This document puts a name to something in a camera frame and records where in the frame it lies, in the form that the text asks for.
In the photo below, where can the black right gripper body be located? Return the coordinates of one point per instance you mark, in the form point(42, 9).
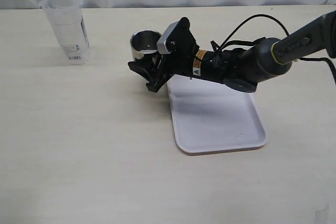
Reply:
point(166, 66)

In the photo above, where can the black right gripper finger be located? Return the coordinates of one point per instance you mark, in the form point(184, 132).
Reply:
point(146, 69)

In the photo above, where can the stainless steel cup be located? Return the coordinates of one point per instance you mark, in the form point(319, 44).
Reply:
point(143, 42)

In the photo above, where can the clear plastic water bottle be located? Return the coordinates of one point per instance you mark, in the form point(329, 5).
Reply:
point(66, 20)

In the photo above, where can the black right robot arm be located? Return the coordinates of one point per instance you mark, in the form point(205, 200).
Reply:
point(237, 64)

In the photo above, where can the white plastic tray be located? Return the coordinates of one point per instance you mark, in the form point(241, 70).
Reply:
point(210, 117)

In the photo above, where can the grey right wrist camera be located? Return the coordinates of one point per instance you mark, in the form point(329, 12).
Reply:
point(177, 39)

